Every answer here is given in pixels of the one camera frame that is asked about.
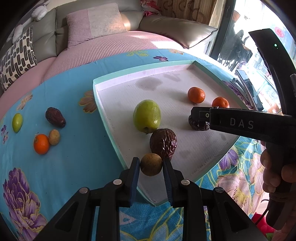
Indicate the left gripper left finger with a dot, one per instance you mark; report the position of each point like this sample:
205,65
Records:
98,209

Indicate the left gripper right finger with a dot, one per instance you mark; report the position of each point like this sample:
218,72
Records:
203,207

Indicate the wrinkled dark red date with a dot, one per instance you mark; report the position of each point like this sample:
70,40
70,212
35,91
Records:
198,125

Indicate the brown longan fruit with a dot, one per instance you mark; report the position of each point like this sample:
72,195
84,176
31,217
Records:
151,164

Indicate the elongated dark red date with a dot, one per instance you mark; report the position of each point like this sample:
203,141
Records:
55,117

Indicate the small green fruit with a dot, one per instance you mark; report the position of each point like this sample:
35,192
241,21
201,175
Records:
17,122

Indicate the person's right hand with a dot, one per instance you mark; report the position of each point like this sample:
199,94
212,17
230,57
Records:
279,169

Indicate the orange mandarin near rim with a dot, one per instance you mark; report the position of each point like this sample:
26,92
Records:
220,102

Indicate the blue floral tablecloth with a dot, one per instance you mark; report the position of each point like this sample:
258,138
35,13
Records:
34,187

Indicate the orange mandarin on cloth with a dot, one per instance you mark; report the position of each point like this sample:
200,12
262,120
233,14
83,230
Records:
41,144

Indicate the small brown longan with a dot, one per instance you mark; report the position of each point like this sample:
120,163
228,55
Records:
54,137

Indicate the orange mandarin in tray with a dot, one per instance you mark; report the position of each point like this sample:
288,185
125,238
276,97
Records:
196,95

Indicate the dark red date in tray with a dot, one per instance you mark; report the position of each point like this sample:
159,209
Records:
163,142

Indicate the large green fruit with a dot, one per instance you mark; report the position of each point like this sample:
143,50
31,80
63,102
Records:
147,116

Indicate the white tray teal rim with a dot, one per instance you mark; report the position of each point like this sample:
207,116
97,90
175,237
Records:
167,83

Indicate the brown patterned curtain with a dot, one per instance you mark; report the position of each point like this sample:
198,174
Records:
194,10

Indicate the pink sofa cover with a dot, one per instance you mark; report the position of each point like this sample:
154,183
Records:
81,54

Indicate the black white patterned cushion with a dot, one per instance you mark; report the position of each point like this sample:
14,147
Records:
19,59

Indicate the pink floral cloth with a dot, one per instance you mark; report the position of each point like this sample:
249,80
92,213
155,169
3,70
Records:
150,7

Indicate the grey leather sofa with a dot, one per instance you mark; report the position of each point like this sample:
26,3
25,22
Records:
50,34

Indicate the pink square cushion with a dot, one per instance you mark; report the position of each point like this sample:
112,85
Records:
94,22

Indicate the grey white plush toy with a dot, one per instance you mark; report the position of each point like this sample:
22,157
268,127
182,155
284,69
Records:
33,15

